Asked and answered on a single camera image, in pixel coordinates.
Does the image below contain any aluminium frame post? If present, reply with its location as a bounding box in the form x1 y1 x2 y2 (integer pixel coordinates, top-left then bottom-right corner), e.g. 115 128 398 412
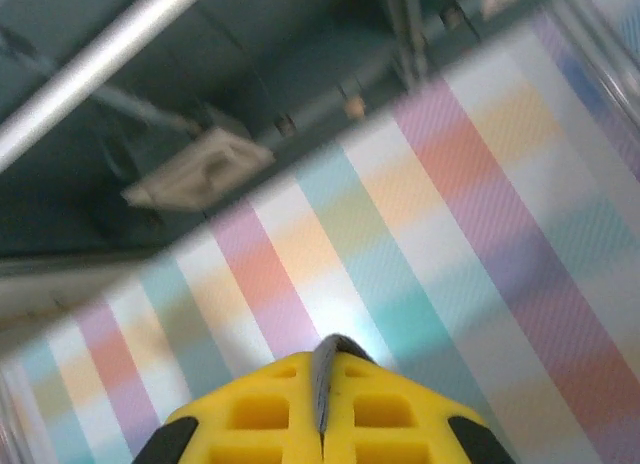
549 0 640 160

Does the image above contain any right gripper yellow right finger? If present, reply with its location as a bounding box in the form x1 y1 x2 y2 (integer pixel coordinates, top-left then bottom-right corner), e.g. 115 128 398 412
313 333 517 464

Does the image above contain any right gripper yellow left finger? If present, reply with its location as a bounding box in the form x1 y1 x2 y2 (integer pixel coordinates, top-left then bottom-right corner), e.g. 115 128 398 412
132 351 324 464

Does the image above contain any overhead aluminium bar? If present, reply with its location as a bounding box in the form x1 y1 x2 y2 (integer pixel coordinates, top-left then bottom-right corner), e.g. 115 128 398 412
0 0 217 173

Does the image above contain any white ceiling fixture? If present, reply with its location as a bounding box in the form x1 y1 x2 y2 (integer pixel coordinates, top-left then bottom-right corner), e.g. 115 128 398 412
122 126 277 213

